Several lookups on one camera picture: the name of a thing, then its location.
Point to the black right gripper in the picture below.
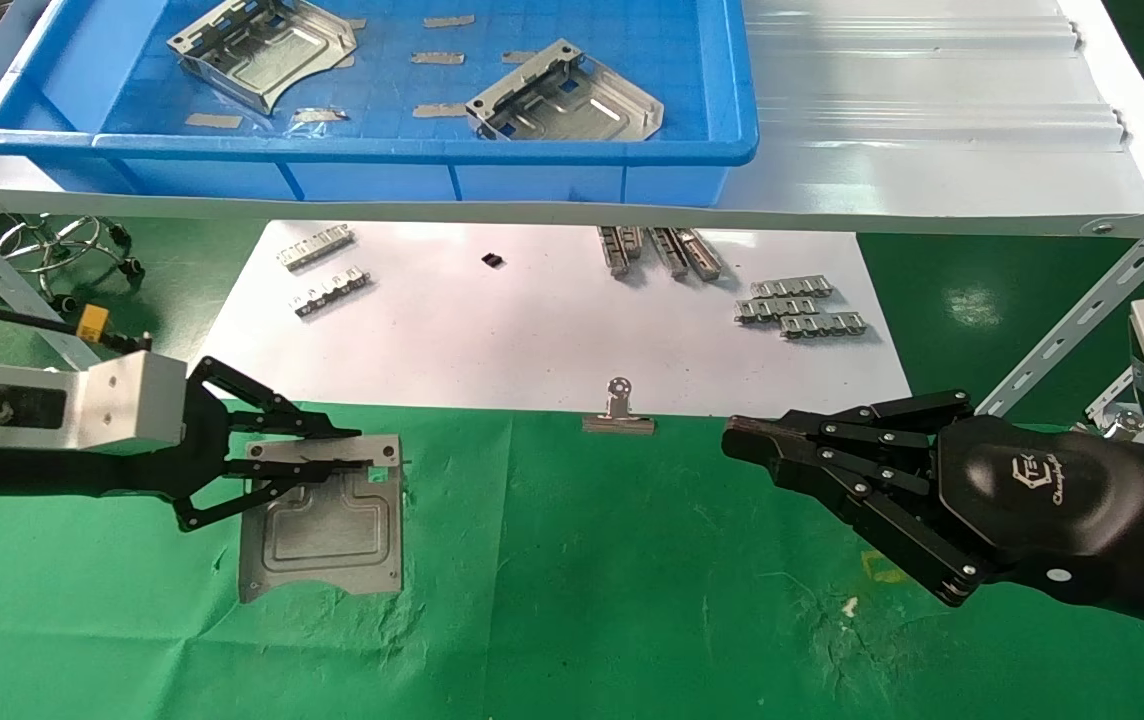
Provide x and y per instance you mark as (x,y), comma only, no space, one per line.
(1032,500)

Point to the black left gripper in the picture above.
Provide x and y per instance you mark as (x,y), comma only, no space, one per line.
(202,450)

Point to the stamped sheet metal part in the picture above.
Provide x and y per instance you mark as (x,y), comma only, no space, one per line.
(332,540)
(262,50)
(582,105)

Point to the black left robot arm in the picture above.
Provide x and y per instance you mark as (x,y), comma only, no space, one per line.
(2,472)

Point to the small metal terminal strip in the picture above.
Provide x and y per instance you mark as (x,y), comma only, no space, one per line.
(822,324)
(670,253)
(775,310)
(330,291)
(614,252)
(700,253)
(790,288)
(314,247)
(634,240)

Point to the white paper sheet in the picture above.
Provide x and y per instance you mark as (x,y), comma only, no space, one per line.
(492,330)

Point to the chrome stool base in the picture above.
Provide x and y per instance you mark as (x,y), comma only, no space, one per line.
(62,240)

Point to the tiny black plastic piece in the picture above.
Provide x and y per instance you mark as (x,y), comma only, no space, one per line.
(492,260)

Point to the white metal shelf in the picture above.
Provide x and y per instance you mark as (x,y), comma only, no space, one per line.
(932,150)

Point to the blue plastic bin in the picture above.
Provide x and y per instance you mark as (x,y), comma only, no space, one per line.
(532,170)

